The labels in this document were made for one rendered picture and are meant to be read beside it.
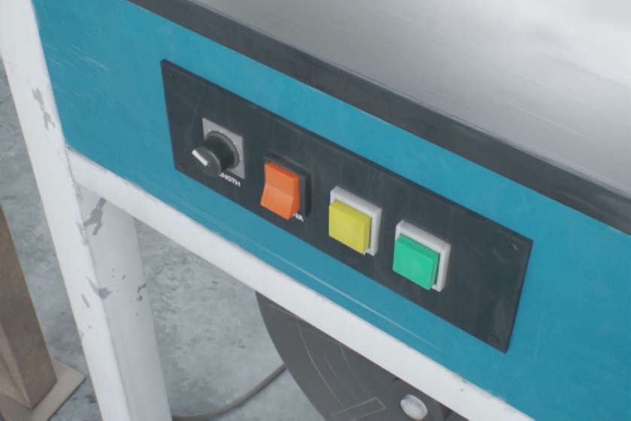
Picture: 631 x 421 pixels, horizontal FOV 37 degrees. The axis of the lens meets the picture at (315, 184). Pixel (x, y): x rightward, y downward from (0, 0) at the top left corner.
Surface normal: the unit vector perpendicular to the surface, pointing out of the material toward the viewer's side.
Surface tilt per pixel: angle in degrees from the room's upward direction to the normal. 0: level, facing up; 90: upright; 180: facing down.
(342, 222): 90
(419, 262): 90
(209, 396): 0
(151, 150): 90
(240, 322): 0
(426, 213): 90
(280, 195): 67
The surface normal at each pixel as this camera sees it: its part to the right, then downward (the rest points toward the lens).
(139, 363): 0.79, 0.42
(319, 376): -0.61, 0.55
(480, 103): 0.00, -0.73
